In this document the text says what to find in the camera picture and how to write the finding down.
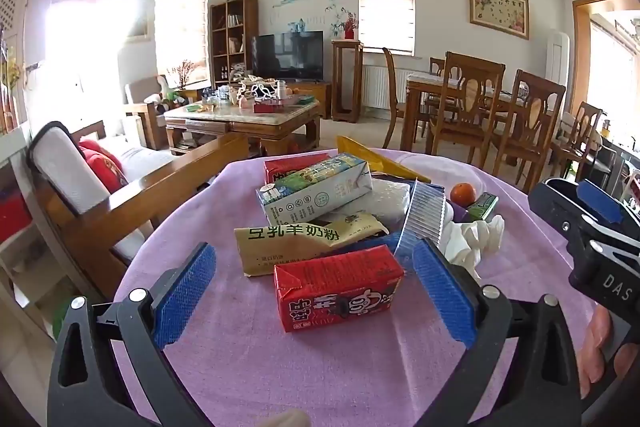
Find small framed flower painting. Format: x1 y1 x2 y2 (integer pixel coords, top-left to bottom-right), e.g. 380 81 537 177
125 7 151 42

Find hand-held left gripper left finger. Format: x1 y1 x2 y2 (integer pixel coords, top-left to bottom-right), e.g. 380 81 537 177
47 242 218 427

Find large red drink carton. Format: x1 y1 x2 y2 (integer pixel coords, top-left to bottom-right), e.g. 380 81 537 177
272 244 406 348

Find green white milk carton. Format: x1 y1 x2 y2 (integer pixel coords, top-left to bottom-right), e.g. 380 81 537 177
256 153 373 226

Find yellow packet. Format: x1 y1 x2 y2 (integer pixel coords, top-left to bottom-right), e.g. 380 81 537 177
336 135 432 184

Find person's right hand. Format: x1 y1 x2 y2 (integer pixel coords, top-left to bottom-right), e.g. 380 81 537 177
579 305 640 384

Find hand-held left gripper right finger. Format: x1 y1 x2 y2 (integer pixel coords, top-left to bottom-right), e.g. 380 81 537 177
410 238 583 427

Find red cushion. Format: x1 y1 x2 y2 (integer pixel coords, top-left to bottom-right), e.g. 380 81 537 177
77 139 128 192

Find white radiator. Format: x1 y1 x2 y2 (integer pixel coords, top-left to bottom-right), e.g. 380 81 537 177
361 64 416 110

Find beige milk powder packet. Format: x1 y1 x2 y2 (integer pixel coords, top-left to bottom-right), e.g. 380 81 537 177
234 211 390 278

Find clear ridged plastic tray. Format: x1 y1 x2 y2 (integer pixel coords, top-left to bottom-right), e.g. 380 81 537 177
392 177 447 258

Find vase of bare branches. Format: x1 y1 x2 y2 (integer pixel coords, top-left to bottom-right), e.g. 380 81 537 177
170 59 196 90

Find wooden bookshelf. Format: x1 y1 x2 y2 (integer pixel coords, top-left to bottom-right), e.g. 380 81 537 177
209 0 259 88

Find blue packet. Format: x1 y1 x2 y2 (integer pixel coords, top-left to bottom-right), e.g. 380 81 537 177
325 232 416 268

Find wooden coffee table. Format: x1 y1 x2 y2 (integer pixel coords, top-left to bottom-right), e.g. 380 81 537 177
164 99 322 155

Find large framed picture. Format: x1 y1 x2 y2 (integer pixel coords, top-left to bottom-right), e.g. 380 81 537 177
468 0 530 40

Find small red drink carton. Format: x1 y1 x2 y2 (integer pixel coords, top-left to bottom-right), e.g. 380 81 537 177
263 152 331 185

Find red flower vase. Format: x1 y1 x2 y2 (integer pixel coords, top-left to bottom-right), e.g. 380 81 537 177
334 12 358 40

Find wooden dining table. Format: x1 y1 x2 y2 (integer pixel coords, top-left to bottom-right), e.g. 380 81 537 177
402 71 531 152

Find crumpled white tissue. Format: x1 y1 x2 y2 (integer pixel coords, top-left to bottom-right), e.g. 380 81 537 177
437 214 506 283

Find purple tablecloth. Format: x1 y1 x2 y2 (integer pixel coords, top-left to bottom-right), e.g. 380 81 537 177
112 147 601 427

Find small green carton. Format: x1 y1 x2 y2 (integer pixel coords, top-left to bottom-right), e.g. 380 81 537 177
462 192 500 224

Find wooden television stand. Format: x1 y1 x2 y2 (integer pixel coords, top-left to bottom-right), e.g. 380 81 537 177
280 81 333 120

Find wooden armchair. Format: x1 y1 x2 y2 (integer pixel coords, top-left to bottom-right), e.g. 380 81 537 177
122 76 176 148

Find yellow artificial flowers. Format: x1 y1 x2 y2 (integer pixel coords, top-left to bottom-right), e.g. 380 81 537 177
0 47 23 88

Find white plastic bag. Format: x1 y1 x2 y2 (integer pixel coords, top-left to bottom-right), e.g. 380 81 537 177
330 179 416 238

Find tall wooden stand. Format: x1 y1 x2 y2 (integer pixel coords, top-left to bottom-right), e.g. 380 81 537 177
331 39 365 124

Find wooden sofa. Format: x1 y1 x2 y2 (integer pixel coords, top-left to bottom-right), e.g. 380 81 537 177
25 121 251 303

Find orange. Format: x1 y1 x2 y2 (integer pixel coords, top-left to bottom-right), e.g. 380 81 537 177
450 183 477 208

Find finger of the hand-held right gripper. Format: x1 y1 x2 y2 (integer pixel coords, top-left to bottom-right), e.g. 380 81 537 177
529 177 590 254
575 179 626 228

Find white wire basket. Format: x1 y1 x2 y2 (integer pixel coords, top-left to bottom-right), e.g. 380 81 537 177
240 79 278 100

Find black television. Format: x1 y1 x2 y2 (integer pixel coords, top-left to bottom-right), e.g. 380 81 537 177
251 31 325 82

